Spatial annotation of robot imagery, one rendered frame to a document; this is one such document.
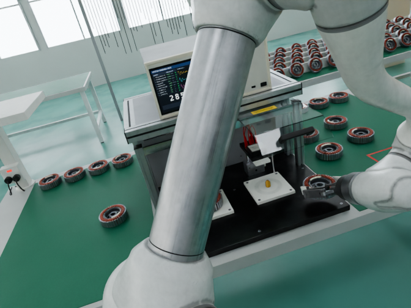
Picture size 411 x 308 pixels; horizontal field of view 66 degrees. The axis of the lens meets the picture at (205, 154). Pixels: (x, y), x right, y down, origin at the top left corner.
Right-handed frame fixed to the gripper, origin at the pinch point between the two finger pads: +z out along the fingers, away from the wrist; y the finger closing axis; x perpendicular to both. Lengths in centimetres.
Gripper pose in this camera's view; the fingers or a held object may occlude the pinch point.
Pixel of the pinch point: (320, 185)
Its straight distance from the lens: 115.0
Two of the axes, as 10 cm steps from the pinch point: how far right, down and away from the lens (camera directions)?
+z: -1.0, 0.7, 9.9
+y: 9.5, -2.8, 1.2
